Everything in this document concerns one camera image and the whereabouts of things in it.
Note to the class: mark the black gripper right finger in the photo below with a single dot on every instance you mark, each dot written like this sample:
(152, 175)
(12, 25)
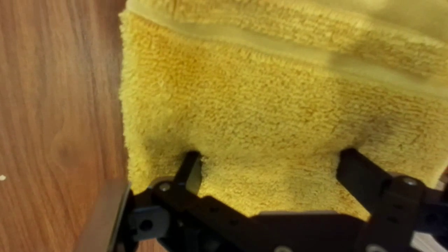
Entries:
(394, 199)

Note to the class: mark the yellow terry towel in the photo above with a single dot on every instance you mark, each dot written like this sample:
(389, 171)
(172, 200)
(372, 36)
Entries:
(270, 92)

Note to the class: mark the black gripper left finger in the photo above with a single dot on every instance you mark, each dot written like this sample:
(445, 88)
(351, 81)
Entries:
(170, 203)

